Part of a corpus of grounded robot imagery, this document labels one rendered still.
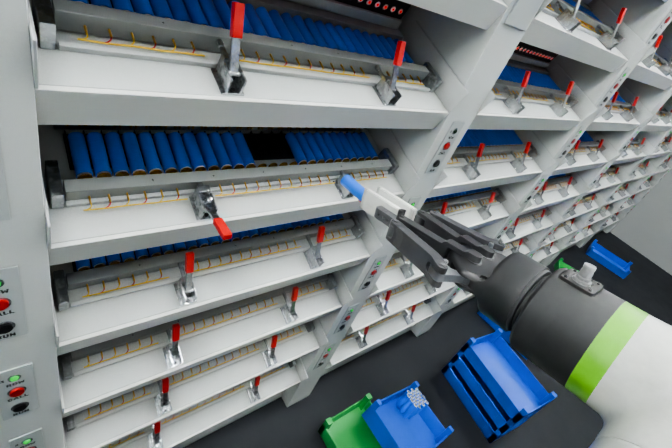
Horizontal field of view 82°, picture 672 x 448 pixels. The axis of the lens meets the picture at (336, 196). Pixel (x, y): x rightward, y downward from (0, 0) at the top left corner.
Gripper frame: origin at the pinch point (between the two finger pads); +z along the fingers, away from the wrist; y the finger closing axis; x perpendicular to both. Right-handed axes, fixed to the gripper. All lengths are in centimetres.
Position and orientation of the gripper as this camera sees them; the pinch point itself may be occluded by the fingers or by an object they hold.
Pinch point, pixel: (387, 208)
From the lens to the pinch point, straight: 51.4
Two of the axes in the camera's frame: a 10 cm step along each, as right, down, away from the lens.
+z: -6.1, -4.4, 6.6
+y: -7.6, 1.0, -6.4
